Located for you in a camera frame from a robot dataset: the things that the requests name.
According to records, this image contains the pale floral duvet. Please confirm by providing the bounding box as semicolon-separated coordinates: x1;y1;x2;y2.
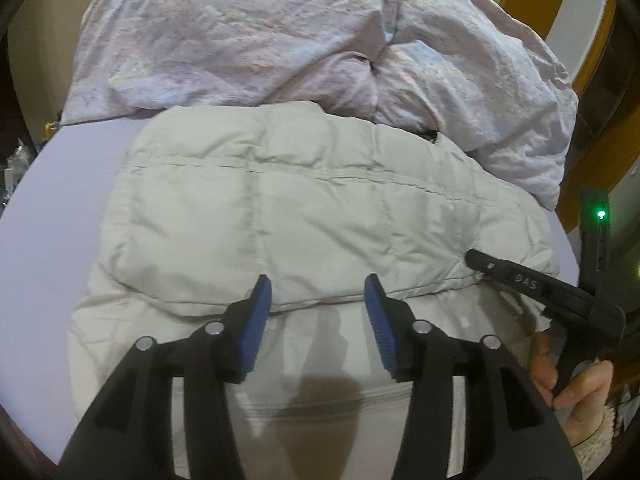
60;0;580;211

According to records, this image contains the person's right forearm fleece sleeve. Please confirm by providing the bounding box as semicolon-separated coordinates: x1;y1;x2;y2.
570;405;620;480

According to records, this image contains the cream puffer jacket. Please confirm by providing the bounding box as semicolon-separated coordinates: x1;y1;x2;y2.
67;101;561;480

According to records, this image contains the person's right hand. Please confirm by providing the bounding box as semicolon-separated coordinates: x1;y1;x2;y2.
529;332;615;442

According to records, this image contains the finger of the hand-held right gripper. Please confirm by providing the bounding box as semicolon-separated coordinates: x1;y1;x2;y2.
465;248;591;313

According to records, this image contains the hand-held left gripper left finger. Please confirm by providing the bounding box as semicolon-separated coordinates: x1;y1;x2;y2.
59;275;273;480

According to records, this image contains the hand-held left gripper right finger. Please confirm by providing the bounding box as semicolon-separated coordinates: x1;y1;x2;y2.
364;273;583;480

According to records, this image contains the bedside clutter pile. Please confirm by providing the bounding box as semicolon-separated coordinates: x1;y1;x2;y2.
0;120;57;206

